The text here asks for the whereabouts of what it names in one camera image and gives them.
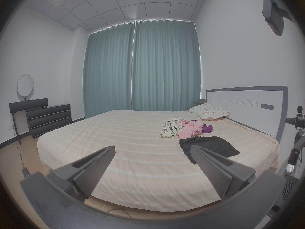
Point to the black T-shirt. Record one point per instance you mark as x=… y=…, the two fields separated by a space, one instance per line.
x=214 y=145

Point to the round white mirror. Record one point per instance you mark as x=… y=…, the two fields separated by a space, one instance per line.
x=25 y=86

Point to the pink garment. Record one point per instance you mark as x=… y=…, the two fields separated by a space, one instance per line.
x=188 y=130

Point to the grey bedside table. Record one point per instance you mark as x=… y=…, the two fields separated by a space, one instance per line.
x=197 y=102

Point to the white printed pillow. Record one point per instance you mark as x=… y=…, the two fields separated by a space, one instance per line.
x=209 y=111

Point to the blue-green curtain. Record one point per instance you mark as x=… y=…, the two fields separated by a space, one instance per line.
x=107 y=68
x=166 y=63

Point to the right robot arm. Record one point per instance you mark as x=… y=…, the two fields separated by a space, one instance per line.
x=297 y=144

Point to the purple garment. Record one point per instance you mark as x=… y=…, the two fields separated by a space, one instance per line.
x=208 y=128

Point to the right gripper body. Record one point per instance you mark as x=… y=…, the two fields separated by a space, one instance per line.
x=300 y=122

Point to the white printed pyjama garment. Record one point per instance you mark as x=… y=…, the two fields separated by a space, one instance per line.
x=170 y=127

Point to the black dressing table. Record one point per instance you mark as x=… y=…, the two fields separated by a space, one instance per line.
x=26 y=105

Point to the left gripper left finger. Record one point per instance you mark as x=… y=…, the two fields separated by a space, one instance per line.
x=95 y=173

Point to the black power adapter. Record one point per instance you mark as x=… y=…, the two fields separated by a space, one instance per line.
x=25 y=171

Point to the bed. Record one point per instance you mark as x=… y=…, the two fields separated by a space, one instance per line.
x=143 y=151

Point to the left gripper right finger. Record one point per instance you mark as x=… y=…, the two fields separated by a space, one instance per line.
x=219 y=173

